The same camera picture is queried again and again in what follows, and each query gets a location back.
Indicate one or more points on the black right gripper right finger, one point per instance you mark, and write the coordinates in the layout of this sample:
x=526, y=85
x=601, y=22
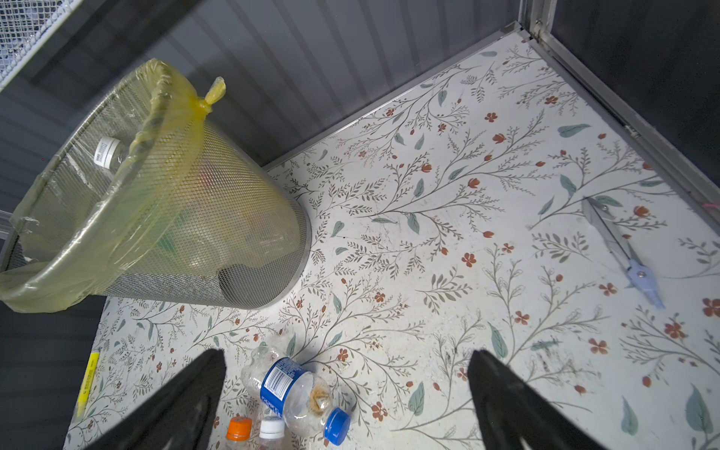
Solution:
x=511, y=415

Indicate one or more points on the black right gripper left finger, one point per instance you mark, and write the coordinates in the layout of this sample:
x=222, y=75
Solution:
x=178, y=416

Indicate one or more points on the small blue label bottle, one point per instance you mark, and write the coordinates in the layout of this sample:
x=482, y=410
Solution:
x=298, y=396

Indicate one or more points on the clear unlabeled bottle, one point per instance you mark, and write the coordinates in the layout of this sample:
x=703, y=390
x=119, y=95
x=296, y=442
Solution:
x=110, y=153

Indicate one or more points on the silver mesh waste bin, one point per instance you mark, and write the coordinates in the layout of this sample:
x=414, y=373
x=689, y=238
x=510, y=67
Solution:
x=225, y=247

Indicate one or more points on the yellow plastic bin liner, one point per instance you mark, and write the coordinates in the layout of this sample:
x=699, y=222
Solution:
x=112, y=214

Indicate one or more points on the small orange label bottle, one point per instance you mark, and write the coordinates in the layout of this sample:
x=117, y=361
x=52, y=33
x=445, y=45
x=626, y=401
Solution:
x=238, y=436

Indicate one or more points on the yellow highlighter pen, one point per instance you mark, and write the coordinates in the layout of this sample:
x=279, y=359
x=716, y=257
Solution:
x=86, y=386

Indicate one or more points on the lilac handled scissors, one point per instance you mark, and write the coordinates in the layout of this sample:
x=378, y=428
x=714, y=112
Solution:
x=640, y=275

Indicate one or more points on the white wire wall basket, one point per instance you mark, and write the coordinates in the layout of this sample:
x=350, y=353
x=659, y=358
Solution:
x=25, y=26

